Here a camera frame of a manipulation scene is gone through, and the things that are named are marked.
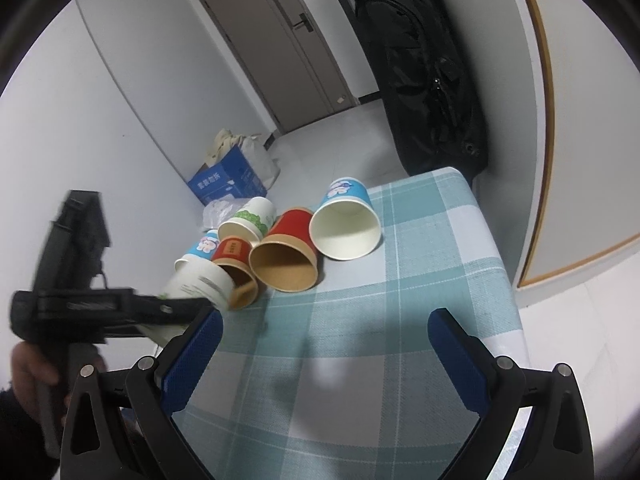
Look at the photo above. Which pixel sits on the large red paper cup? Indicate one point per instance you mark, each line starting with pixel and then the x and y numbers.
pixel 286 259

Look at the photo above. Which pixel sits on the grey brown door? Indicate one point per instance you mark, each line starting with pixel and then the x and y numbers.
pixel 293 71

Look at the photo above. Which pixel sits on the black door handle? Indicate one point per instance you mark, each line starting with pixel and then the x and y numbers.
pixel 303 22

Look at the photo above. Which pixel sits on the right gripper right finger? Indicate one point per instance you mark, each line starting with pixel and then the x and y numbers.
pixel 556 442

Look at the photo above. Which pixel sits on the small red paper cup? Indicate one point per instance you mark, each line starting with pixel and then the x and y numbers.
pixel 233 256

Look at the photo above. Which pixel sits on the black backpack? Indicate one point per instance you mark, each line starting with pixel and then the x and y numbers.
pixel 427 89

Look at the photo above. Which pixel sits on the upper grey plastic parcel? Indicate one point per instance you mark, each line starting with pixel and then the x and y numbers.
pixel 220 210

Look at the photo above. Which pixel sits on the large blue paper cup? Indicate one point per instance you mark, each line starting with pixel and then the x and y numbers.
pixel 345 226

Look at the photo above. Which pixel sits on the white green leaf paper cup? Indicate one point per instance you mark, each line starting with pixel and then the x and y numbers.
pixel 194 277

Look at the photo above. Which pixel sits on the small blue paper cup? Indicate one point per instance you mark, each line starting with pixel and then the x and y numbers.
pixel 204 248

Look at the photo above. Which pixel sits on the blue cardboard box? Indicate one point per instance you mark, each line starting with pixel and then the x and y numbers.
pixel 232 176

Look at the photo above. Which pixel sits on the rear white green paper cup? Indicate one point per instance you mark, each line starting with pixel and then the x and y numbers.
pixel 251 222

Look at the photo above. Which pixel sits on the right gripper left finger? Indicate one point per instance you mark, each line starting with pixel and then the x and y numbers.
pixel 119 424

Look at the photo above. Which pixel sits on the teal plaid tablecloth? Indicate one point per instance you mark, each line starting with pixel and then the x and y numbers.
pixel 341 381

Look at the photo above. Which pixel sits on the left hand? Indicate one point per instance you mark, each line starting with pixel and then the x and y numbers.
pixel 29 369

